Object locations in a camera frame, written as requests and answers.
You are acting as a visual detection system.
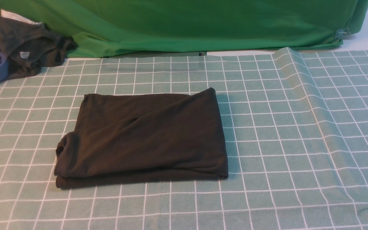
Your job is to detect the dark gray long-sleeve top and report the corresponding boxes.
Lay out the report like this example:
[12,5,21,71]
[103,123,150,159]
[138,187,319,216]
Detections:
[54,88,229,189]

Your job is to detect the green checkered table mat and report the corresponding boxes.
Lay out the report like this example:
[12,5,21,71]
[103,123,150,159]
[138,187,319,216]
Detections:
[0,48,368,230]

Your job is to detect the green backdrop cloth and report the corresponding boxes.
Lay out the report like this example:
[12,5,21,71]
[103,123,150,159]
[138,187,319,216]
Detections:
[0,0,368,58]

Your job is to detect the silver binder clip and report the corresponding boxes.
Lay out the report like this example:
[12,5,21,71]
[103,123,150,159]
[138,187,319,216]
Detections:
[334,28,351,40]

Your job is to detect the crumpled dark gray garment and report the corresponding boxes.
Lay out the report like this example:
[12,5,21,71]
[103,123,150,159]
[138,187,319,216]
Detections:
[0,16,77,80]

